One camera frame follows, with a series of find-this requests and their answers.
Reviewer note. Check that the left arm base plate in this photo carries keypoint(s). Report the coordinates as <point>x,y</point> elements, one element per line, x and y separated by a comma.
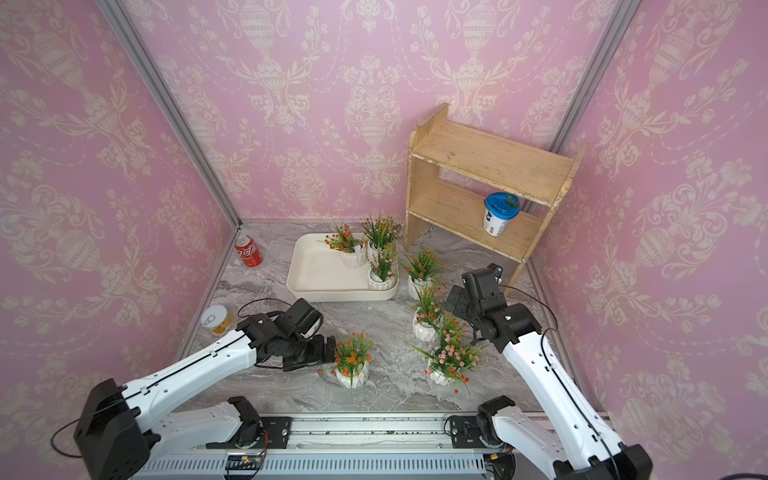
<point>272,432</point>

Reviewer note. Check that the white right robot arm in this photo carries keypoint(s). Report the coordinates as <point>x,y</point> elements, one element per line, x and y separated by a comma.
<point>582,444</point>

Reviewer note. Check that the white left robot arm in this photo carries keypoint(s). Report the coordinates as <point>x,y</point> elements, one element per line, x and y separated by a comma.
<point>124,426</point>

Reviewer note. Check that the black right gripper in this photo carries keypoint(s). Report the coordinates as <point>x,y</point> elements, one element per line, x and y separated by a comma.
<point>461,309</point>

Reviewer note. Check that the blue lidded white cup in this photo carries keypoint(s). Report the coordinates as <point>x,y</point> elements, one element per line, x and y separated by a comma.
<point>500,209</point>

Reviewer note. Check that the red flower pot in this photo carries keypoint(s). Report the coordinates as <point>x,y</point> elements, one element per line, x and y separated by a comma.
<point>351,248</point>

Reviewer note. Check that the large pink flower pot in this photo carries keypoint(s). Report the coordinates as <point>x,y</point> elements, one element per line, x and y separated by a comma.
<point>450,361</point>

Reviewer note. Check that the orange flower pot front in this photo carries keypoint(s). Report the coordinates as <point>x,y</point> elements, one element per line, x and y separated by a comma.
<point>351,360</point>

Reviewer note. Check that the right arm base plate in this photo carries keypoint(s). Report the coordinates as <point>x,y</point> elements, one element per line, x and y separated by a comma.
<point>465,433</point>

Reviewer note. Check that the wooden two-tier shelf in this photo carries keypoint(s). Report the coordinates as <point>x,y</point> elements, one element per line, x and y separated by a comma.
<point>438,144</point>

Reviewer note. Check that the pink flower pot mid-right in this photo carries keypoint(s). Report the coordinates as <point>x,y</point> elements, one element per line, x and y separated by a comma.
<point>428,314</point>

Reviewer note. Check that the white plastic storage box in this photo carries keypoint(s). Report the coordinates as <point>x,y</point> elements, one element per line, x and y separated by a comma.
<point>320,274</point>

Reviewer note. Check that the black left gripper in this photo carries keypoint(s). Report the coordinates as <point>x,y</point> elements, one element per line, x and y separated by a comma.
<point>322,356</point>

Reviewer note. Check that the aluminium mounting rail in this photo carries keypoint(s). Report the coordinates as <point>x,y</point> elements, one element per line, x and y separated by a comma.
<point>389,445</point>

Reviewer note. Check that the orange flower pot back-right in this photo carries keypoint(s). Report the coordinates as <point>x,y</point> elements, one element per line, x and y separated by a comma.
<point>424,269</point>

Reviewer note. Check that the red cola can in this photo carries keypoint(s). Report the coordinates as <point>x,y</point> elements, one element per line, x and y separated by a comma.
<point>248,251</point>

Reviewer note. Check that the white yellow can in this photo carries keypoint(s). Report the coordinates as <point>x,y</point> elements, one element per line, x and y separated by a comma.
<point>216,318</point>

